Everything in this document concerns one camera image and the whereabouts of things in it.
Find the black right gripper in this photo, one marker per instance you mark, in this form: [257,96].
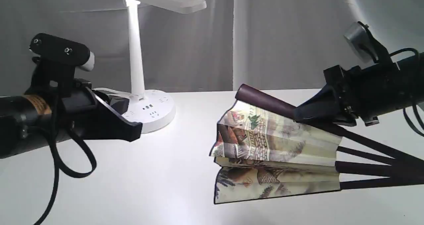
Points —
[357,93]

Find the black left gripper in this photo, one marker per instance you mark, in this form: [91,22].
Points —
[92,114]

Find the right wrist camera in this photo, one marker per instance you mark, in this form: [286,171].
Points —
[365,45]

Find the grey backdrop curtain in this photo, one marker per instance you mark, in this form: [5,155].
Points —
[267,44]

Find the white desk lamp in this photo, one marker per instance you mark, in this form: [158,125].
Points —
[155,109]

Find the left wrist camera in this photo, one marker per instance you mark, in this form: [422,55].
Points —
[56,60]

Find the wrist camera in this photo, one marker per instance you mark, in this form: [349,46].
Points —
[365,45]
[56,60]

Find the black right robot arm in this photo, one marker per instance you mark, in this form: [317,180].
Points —
[411,81]

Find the painted paper folding fan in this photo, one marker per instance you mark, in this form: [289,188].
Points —
[263,154]

